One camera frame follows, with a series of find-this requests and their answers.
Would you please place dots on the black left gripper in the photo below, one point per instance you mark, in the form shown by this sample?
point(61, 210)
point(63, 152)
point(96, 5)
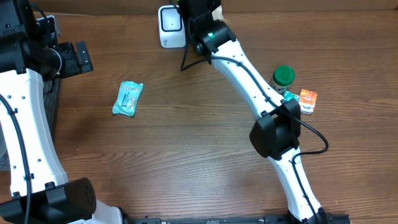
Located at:
point(75, 66)

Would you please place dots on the teal tissue pack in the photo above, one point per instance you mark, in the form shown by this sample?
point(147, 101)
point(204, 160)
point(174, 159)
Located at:
point(129, 93)

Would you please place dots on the green lid jar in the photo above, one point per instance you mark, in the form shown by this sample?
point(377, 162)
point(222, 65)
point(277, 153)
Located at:
point(282, 78)

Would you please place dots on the small teal white packet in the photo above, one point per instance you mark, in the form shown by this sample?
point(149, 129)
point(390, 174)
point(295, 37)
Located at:
point(290, 96)

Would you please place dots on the orange snack packet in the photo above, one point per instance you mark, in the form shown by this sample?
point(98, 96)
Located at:
point(307, 101)

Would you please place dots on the beige brown snack pouch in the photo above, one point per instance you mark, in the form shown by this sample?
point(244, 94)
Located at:
point(217, 14)

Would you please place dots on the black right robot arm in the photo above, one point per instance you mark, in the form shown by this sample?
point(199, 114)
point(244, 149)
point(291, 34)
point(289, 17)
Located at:
point(276, 131)

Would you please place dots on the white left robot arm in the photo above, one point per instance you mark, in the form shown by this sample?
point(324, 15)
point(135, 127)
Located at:
point(30, 56)

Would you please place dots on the white barcode scanner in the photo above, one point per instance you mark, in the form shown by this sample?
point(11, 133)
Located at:
point(171, 27)

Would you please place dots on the grey plastic basket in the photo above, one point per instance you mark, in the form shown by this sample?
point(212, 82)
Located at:
point(51, 102)

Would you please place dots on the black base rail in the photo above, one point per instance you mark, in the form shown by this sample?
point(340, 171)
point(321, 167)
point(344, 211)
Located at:
point(267, 219)

